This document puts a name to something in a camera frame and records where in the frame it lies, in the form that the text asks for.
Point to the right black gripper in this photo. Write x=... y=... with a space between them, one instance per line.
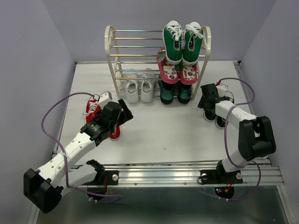
x=201 y=104

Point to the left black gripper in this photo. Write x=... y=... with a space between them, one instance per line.
x=125 y=115

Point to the black canvas sneaker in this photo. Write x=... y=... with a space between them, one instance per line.
x=209 y=116
x=220 y=122

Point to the white sneaker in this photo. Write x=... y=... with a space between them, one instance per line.
x=147 y=86
x=131 y=87

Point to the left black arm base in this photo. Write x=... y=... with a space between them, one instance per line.
x=99 y=175

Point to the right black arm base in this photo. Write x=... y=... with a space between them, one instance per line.
x=219 y=176

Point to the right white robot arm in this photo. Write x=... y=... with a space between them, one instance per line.
x=255 y=134

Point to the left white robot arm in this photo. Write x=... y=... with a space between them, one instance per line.
x=46 y=186

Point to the cream metal shoe shelf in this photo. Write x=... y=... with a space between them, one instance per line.
x=118 y=55

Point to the right red canvas sneaker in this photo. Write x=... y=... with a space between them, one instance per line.
x=115 y=135

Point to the red canvas sneaker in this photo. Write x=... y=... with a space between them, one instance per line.
x=115 y=135
x=92 y=108

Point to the left red canvas sneaker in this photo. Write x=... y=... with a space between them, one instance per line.
x=92 y=108

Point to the right teal black boot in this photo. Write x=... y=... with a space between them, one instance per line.
x=184 y=93

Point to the teal black boot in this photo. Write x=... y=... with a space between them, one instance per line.
x=167 y=92
x=184 y=93

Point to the right pink patterned slipper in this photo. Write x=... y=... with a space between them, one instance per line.
x=188 y=74

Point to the pink patterned slipper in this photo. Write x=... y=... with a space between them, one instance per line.
x=168 y=71
x=188 y=74

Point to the left teal black boot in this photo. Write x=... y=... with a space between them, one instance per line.
x=167 y=92

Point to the left pink patterned slipper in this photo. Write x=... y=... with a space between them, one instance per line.
x=168 y=71

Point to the right green high-top sneaker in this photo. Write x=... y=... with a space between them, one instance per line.
x=193 y=37

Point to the green high-top sneaker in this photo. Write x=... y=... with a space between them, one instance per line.
x=193 y=37
x=172 y=36

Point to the left green high-top sneaker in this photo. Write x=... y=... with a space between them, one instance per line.
x=172 y=36

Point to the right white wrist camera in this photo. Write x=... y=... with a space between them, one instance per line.
x=221 y=89

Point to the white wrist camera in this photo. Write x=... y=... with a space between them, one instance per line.
x=221 y=89
x=105 y=98

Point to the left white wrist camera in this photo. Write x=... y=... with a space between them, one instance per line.
x=105 y=98

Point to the aluminium mounting rail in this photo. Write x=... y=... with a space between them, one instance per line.
x=186 y=175

